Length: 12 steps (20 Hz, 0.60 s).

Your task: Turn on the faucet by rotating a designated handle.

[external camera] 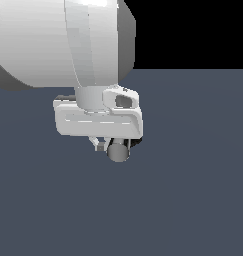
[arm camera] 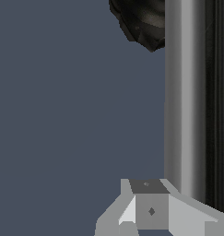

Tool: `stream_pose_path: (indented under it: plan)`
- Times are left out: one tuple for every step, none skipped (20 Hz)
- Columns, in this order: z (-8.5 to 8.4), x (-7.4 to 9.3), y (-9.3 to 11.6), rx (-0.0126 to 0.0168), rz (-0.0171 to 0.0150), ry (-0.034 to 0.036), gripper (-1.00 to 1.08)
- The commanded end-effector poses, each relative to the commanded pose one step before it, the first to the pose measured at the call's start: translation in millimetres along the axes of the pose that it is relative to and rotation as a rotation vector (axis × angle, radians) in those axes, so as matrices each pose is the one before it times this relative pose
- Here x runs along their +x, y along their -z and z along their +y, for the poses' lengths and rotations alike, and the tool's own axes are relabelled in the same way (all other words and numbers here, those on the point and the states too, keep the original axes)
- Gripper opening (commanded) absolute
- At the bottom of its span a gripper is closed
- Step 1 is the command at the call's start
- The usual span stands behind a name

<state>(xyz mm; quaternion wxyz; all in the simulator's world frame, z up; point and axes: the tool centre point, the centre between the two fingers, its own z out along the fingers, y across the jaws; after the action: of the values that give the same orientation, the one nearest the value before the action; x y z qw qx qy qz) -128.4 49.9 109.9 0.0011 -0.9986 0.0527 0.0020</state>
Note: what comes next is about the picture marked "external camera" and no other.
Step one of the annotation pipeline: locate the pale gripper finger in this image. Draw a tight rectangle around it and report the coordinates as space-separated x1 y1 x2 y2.
124 137 132 158
88 135 111 152

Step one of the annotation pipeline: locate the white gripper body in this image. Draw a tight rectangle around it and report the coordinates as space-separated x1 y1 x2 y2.
52 84 144 139

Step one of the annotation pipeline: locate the grey faucet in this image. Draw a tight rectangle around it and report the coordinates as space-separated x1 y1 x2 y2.
106 137 143 163

